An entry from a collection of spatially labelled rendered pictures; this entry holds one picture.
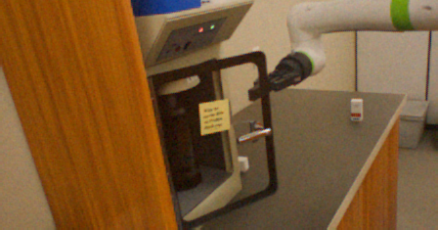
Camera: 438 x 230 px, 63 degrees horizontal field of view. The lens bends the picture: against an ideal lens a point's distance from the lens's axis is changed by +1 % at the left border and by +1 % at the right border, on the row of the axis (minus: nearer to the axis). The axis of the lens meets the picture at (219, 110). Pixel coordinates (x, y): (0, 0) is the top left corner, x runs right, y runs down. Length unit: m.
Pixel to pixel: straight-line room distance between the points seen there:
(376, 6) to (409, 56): 2.72
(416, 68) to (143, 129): 3.27
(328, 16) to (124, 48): 0.64
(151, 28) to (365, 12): 0.57
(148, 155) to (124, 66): 0.17
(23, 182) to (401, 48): 3.26
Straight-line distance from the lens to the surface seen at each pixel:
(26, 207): 1.17
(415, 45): 3.68
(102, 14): 0.65
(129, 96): 0.65
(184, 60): 0.86
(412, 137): 3.49
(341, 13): 1.06
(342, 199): 1.08
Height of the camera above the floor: 1.54
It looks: 19 degrees down
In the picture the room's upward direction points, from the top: 8 degrees counter-clockwise
